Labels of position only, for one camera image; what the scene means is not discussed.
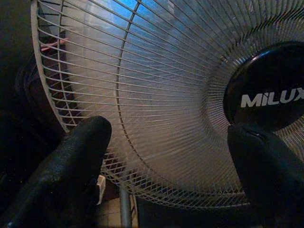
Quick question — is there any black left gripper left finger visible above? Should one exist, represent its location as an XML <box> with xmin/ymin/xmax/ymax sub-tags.
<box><xmin>4</xmin><ymin>115</ymin><xmax>113</xmax><ymax>228</ymax></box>

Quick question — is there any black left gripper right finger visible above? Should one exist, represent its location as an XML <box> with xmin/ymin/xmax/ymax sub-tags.
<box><xmin>227</xmin><ymin>123</ymin><xmax>304</xmax><ymax>228</ymax></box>

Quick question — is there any grey Milux standing fan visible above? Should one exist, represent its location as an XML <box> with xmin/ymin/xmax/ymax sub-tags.
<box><xmin>30</xmin><ymin>0</ymin><xmax>304</xmax><ymax>228</ymax></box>

